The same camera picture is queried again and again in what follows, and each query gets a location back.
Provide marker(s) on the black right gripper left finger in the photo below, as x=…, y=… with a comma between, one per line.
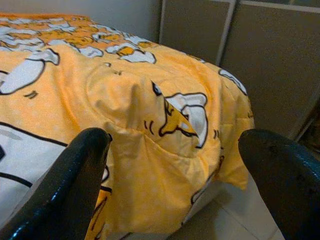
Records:
x=57, y=190

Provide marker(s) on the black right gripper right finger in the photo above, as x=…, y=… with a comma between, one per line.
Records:
x=290, y=180

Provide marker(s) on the yellow cartoon print blanket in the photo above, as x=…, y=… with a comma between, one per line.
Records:
x=150, y=75

